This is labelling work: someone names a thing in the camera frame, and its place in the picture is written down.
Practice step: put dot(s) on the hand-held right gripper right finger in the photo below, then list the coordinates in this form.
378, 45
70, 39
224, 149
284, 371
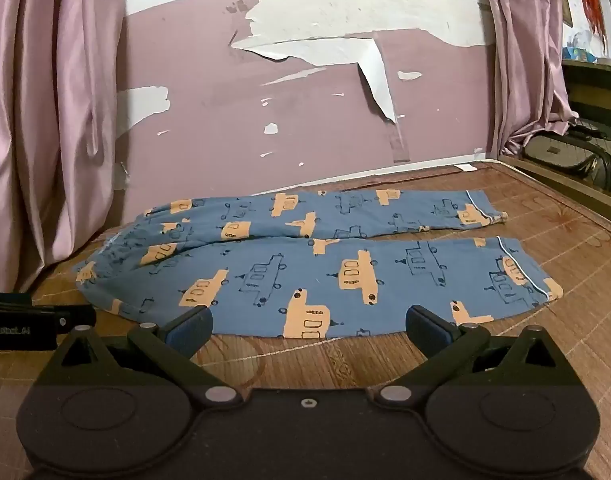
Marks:
428, 332

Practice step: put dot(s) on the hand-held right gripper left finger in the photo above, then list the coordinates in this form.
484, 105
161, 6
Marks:
188, 332

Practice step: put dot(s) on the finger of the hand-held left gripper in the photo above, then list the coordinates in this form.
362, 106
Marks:
75, 316

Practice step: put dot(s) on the blue car-print pants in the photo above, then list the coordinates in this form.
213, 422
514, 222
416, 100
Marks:
295, 270

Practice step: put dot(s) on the white paper scrap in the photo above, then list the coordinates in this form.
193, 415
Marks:
466, 167

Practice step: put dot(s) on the pink curtain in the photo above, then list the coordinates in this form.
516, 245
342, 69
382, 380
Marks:
525, 50
40, 110

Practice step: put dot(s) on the grey bag on floor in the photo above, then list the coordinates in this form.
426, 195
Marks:
568, 152

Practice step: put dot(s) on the dark wooden cabinet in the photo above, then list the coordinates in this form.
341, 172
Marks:
595, 85

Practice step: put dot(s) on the wooden bed frame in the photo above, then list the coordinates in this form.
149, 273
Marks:
575, 187

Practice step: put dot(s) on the framed wall picture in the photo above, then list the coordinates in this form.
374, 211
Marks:
566, 0

